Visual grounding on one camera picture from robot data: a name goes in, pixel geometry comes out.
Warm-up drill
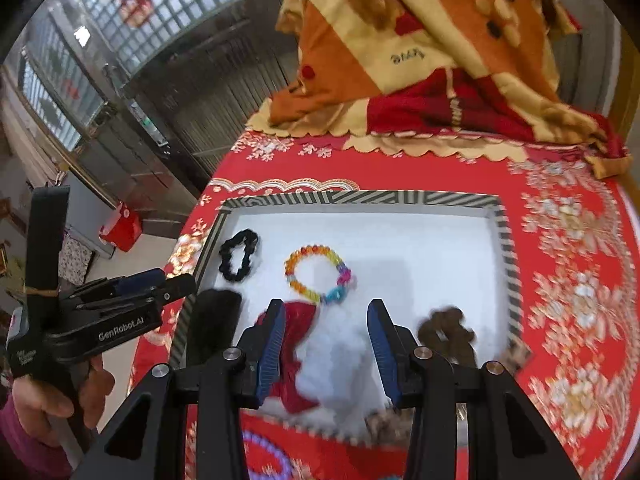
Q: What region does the black scrunchie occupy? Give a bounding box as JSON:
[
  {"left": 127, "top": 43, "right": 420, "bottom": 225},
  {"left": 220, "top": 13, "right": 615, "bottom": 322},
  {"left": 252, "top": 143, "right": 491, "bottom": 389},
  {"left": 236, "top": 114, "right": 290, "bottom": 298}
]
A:
[{"left": 218, "top": 229, "right": 262, "bottom": 282}]

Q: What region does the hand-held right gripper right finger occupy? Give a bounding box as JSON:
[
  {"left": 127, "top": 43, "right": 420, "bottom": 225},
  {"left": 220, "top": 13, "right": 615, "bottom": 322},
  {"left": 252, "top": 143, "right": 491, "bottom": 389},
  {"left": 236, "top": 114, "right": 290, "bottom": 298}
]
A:
[{"left": 366, "top": 299, "right": 583, "bottom": 480}]

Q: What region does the red window decoration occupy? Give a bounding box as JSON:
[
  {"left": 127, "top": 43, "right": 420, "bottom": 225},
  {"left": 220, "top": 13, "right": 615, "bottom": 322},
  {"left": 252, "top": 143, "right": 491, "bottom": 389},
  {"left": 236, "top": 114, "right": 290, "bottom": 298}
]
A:
[{"left": 117, "top": 0, "right": 156, "bottom": 28}]

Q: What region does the striped cardboard box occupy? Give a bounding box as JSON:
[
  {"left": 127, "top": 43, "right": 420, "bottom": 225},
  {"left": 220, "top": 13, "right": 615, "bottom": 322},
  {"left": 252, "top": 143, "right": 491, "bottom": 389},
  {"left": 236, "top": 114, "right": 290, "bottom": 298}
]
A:
[{"left": 167, "top": 189, "right": 533, "bottom": 448}]

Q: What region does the grey metal door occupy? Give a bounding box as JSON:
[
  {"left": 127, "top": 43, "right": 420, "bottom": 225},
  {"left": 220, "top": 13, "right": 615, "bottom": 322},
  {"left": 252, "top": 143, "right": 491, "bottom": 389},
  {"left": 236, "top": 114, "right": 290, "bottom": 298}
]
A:
[{"left": 100, "top": 5, "right": 306, "bottom": 196}]

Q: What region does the red floral tablecloth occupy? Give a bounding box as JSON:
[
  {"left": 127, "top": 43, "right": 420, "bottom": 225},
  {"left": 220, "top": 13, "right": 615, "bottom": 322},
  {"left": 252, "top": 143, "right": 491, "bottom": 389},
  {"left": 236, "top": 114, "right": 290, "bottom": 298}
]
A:
[{"left": 127, "top": 130, "right": 640, "bottom": 480}]

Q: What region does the purple bead bracelet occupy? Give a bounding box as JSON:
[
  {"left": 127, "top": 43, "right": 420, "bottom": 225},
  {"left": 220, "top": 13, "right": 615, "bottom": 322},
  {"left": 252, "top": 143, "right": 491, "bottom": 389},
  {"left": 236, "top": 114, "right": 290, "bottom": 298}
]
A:
[{"left": 242, "top": 430, "right": 303, "bottom": 480}]

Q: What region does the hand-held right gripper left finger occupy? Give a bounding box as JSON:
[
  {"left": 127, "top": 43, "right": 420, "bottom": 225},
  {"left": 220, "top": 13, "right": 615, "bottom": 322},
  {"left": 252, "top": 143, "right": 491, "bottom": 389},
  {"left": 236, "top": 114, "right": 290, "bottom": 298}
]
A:
[{"left": 75, "top": 299, "right": 287, "bottom": 480}]

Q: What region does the red scrunchie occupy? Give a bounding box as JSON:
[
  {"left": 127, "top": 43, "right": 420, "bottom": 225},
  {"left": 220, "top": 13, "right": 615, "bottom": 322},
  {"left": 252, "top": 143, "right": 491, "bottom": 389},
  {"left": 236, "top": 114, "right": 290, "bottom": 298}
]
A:
[{"left": 252, "top": 300, "right": 323, "bottom": 413}]

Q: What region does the red container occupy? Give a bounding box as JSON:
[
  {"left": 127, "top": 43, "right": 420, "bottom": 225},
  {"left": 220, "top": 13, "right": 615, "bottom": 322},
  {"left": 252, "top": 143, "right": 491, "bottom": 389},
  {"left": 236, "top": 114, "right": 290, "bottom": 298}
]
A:
[{"left": 98, "top": 201, "right": 142, "bottom": 253}]

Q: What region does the brown scrunchie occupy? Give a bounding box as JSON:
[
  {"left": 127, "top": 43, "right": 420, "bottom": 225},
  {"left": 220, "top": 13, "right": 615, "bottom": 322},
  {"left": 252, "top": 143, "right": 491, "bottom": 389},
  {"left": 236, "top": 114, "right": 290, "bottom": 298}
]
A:
[{"left": 417, "top": 305, "right": 478, "bottom": 368}]

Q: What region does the white fluffy scrunchie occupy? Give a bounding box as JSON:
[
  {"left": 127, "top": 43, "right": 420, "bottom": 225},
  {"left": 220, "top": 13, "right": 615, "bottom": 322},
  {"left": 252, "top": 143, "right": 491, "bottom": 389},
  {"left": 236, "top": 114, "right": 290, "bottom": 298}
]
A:
[{"left": 295, "top": 310, "right": 401, "bottom": 441}]

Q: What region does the multicoloured bead bracelet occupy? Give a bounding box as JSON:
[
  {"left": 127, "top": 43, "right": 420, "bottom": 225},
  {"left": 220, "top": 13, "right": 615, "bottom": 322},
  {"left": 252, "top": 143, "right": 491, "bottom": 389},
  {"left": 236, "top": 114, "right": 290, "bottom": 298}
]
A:
[{"left": 284, "top": 244, "right": 353, "bottom": 306}]

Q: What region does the glass block window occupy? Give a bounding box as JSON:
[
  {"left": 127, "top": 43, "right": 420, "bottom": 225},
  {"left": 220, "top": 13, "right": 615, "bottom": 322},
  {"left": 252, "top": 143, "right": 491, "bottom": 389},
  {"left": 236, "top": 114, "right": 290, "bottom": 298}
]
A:
[{"left": 65, "top": 0, "right": 248, "bottom": 76}]

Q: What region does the person's left forearm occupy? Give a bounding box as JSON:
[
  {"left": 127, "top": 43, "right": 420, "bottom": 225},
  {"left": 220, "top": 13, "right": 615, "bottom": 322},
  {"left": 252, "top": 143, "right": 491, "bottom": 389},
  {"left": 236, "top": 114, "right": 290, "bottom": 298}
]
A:
[{"left": 0, "top": 395, "right": 76, "bottom": 480}]

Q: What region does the person's left hand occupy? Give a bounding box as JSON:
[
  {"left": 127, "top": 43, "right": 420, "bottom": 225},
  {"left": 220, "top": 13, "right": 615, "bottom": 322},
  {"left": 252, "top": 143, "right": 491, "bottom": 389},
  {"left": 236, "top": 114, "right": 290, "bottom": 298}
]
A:
[{"left": 12, "top": 355, "right": 116, "bottom": 446}]

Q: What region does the orange red patterned blanket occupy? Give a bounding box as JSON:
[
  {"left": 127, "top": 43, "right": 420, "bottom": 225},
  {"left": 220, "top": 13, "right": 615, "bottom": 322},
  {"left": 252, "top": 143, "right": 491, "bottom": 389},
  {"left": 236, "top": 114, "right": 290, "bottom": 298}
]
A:
[{"left": 245, "top": 0, "right": 633, "bottom": 178}]

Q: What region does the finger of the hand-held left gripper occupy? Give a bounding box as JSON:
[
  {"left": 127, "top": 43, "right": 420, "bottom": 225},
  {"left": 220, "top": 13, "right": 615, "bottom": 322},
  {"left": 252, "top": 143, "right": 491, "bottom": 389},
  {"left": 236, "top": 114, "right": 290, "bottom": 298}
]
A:
[
  {"left": 75, "top": 268, "right": 167, "bottom": 301},
  {"left": 80, "top": 274, "right": 197, "bottom": 311}
]

